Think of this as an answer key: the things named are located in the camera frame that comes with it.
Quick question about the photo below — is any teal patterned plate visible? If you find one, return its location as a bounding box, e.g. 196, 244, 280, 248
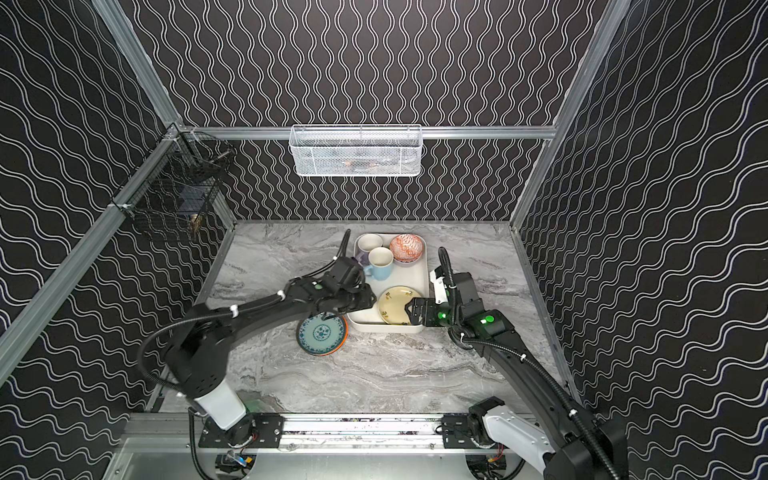
296, 313, 348, 356

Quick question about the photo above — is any cream yellow plate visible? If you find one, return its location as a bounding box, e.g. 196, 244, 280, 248
376, 286, 422, 325

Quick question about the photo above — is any light blue mug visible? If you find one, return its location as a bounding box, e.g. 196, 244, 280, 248
364, 247, 394, 281

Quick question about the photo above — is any lavender mug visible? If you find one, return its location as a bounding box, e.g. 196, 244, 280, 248
355, 233, 383, 266

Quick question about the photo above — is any orange patterned bowl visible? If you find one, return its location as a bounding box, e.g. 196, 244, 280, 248
388, 233, 425, 253

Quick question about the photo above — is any orange plate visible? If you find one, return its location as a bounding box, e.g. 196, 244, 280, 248
305, 317, 348, 356

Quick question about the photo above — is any lavender bowl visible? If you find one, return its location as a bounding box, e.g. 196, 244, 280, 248
393, 250, 423, 266

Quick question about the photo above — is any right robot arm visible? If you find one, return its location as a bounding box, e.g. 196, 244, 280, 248
404, 298, 629, 479

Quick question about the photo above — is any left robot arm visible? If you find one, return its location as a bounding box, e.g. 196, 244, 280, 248
137, 278, 376, 446

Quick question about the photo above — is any white plastic bin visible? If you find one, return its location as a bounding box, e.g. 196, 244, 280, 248
346, 234, 430, 335

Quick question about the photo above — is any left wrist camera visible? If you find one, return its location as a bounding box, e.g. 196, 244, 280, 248
327, 256, 365, 288

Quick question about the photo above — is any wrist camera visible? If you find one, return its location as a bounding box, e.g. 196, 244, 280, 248
327, 256, 365, 288
429, 268, 480, 306

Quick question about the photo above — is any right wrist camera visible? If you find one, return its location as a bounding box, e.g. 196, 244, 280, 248
429, 268, 480, 306

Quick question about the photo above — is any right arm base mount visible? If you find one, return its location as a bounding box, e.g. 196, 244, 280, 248
434, 414, 497, 450

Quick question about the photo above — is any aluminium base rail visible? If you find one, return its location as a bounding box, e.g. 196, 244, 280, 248
119, 411, 604, 454

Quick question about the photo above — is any white wire mesh basket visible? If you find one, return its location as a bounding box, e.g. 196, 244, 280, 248
289, 124, 424, 177

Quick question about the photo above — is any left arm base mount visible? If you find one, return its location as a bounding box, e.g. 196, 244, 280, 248
197, 412, 285, 449

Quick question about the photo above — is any black wire basket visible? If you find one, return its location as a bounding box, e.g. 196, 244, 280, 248
116, 127, 236, 243

